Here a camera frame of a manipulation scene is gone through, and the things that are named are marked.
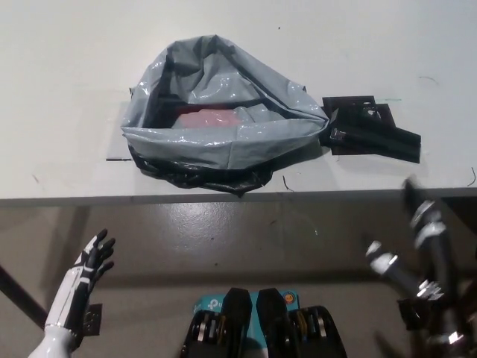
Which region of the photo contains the black and white right hand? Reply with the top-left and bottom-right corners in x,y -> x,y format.
365,176 -> 460,300

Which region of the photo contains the white and black left hand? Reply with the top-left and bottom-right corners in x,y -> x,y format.
44,228 -> 116,333

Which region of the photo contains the grey and black plastic bag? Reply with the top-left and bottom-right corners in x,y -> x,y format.
119,35 -> 331,198

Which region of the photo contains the pink item inside bag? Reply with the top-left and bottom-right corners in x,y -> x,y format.
174,107 -> 243,130

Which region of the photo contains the black floor plate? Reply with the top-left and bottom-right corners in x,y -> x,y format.
84,304 -> 104,335
397,298 -> 429,331

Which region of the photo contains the black table leg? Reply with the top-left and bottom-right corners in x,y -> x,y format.
0,260 -> 51,331

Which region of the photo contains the black flat plate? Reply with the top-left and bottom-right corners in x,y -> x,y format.
372,104 -> 397,131

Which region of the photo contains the black square frame plate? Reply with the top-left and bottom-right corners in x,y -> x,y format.
321,95 -> 376,156

